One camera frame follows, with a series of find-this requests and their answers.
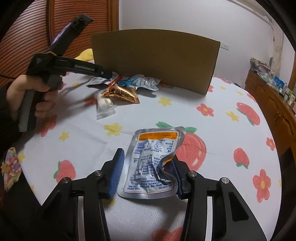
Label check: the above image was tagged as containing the copper foil snack packet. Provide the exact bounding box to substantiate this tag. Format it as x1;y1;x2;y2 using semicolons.
101;84;140;104

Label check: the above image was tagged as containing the orange silver snack pouch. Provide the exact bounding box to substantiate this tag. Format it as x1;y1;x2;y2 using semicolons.
117;126;186;200

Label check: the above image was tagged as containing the red white snack packet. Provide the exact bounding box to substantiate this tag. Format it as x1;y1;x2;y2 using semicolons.
87;75;122;88

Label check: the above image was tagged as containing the person's left hand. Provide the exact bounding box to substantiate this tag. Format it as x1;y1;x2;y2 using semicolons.
6;75;64;120

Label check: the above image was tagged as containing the yellow plush toy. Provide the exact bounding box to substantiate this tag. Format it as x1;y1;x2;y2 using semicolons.
75;49;94;62

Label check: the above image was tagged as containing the silver foil snack packet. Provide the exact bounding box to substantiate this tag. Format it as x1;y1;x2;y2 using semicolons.
117;74;160;91

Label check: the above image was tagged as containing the clear wrapped bread snack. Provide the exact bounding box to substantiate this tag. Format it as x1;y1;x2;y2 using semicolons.
96;93;116;120

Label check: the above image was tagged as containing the brown louvered wardrobe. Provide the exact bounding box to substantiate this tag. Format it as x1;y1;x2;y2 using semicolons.
1;1;119;86

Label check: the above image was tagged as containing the floral quilt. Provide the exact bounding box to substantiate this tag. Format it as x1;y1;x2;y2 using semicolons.
1;147;22;191

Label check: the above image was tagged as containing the brown cardboard box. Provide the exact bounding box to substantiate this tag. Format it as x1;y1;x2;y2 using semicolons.
91;29;220;95

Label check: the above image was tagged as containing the strawberry flower print bedsheet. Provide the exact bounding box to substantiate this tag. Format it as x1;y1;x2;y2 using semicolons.
16;73;281;240

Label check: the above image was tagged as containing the wooden dresser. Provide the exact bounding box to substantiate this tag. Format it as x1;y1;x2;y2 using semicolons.
245;70;295;156

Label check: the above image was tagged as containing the clutter on dresser top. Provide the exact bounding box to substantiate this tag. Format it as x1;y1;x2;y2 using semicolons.
250;58;295;113

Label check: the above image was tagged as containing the white wall socket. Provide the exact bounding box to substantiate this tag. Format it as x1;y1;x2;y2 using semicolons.
220;42;229;51

